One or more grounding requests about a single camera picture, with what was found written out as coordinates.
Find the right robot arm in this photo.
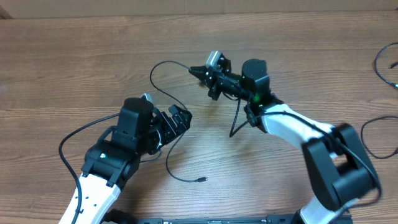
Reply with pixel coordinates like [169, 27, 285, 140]
[188, 52, 382, 223]

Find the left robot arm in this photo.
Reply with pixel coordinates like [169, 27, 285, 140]
[60, 95, 192, 223]

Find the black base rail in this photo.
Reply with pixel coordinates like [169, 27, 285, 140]
[135, 215, 300, 224]

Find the left camera black cable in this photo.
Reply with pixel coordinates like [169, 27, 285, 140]
[58, 113, 162, 224]

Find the right camera black cable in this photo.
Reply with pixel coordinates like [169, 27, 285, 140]
[229, 93, 382, 208]

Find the camera black cable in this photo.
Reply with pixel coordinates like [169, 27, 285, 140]
[229, 93, 382, 208]
[58, 113, 162, 224]

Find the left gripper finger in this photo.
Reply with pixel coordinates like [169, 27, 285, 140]
[174, 110, 192, 134]
[169, 105, 186, 124]

